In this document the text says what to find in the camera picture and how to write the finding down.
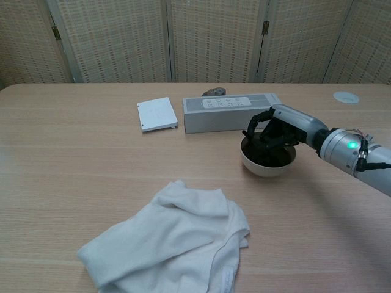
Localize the round white table grommet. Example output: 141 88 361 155
332 90 360 104

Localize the black plastic spoon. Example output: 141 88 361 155
241 129 266 149

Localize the small grey brown gadget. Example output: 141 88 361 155
201 87 227 98

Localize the flat white box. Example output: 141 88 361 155
136 96 179 133

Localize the bamboo folding screen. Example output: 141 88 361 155
0 0 391 85

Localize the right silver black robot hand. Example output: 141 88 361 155
241 103 332 153

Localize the white crumpled towel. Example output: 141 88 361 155
76 179 251 293

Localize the grey power strip box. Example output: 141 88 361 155
182 93 282 134

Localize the white cup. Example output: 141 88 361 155
239 136 298 178

